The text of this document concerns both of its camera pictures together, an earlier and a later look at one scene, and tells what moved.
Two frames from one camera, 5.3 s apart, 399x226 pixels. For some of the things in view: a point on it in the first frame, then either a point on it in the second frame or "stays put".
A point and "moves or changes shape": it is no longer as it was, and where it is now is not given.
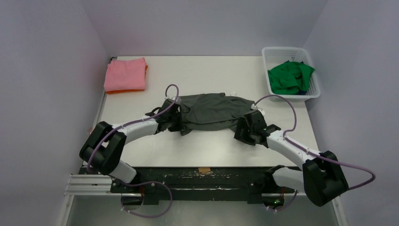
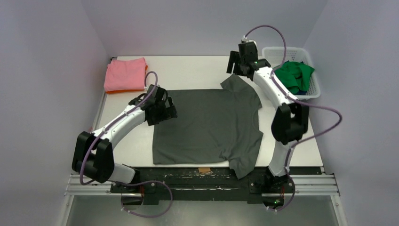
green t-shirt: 290,77 stays put
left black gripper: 179,126 -> 167,113
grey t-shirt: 212,111 moves or changes shape
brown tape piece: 203,170 stays put
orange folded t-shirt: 127,91 stays put
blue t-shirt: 301,92 stays put
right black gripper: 244,128 -> 236,64
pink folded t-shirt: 126,74 stays put
